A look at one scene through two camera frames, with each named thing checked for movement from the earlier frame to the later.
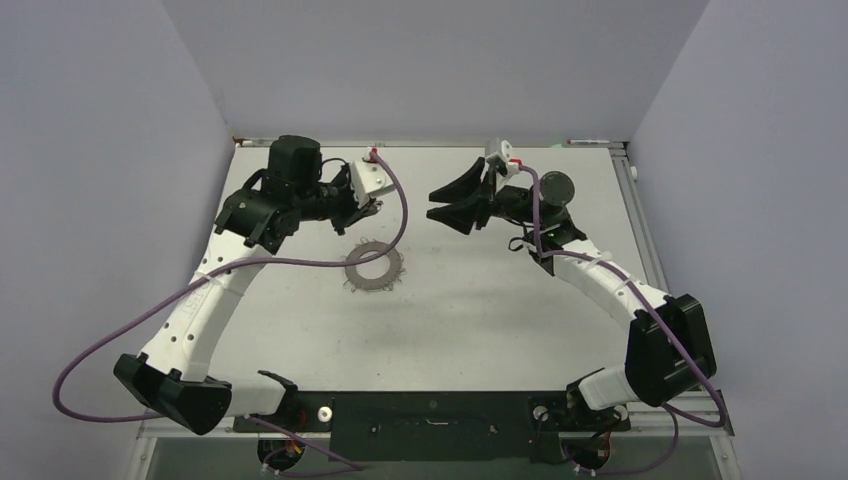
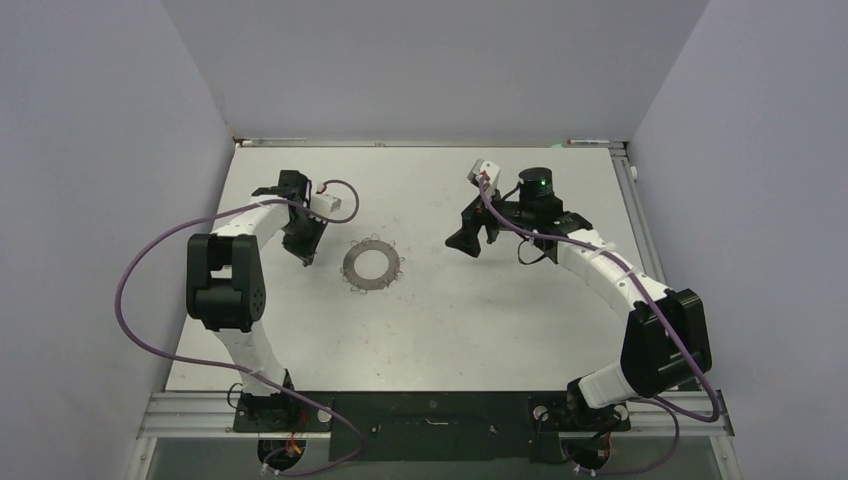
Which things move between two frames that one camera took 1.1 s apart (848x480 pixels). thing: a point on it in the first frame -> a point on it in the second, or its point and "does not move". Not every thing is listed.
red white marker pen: (578, 141) does not move
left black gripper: (350, 217) -> (305, 251)
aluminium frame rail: (695, 410) does not move
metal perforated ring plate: (360, 282) does not move
